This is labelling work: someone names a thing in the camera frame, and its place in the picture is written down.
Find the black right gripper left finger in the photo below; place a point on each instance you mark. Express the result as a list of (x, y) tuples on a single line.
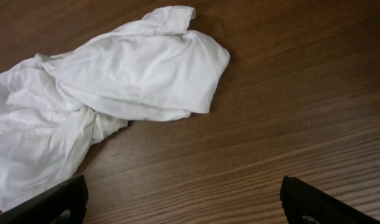
[(63, 203)]

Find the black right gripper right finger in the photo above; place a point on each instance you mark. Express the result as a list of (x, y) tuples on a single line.
[(302, 204)]

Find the white t-shirt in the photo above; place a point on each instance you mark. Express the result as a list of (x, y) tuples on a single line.
[(53, 108)]

